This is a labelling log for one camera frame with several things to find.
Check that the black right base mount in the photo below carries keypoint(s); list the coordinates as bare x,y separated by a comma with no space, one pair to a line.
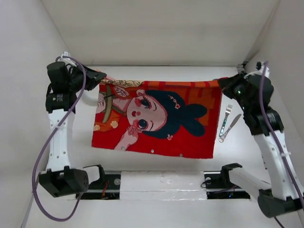
218,185

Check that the white blue-rimmed plate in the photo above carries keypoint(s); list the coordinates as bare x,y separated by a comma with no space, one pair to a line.
90,96

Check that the red patterned cloth placemat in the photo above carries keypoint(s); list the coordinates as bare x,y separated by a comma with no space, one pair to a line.
177,119

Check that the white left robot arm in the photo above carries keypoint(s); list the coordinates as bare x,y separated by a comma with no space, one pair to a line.
60,178

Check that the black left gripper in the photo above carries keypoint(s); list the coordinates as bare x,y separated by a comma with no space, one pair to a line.
93,77

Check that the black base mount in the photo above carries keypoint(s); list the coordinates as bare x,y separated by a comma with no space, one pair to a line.
102,185
218,185

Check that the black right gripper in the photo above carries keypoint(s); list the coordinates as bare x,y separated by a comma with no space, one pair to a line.
228,83

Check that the silver fork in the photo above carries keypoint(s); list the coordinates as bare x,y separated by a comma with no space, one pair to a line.
227,113

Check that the aluminium rail on right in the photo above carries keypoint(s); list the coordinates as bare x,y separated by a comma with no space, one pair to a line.
241,68

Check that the silver table knife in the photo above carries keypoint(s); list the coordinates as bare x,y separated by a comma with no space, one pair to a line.
235,120

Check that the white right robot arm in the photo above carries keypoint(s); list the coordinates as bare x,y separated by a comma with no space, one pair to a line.
284,194

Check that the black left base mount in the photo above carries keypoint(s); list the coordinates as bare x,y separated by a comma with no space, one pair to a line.
102,185

